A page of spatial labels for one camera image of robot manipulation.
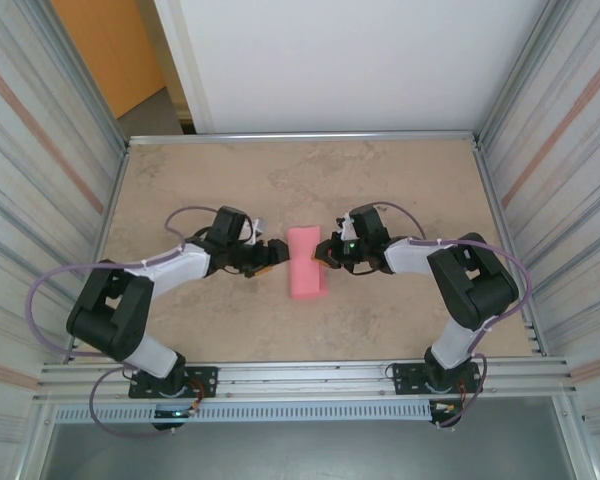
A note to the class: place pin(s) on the pink cloth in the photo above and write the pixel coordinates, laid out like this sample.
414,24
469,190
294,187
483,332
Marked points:
305,265

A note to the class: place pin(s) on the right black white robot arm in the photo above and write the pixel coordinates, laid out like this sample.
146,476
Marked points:
475,285

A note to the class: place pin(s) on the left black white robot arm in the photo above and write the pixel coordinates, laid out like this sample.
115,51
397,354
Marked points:
110,310

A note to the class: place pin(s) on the grey metal sheet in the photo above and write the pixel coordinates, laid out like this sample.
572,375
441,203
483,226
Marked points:
305,450

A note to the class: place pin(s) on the orange door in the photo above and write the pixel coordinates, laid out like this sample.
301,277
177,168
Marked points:
110,50

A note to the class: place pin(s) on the aluminium table edge rail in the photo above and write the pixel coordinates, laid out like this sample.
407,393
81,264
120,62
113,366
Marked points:
305,137
116,190
492,200

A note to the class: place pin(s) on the wide aluminium mounting rail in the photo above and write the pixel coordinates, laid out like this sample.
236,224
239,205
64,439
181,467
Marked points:
305,380

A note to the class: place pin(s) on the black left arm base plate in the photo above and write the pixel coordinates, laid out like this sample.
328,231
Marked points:
205,380

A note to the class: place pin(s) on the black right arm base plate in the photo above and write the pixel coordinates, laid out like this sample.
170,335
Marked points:
405,377

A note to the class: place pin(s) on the white door frame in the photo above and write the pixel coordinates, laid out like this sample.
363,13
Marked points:
180,65

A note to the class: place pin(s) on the corrugated enclosure side panel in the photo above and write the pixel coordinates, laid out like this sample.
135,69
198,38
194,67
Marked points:
590,200
10,200

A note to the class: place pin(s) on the aluminium frame post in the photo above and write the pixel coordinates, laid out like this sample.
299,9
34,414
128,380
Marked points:
517,75
82,75

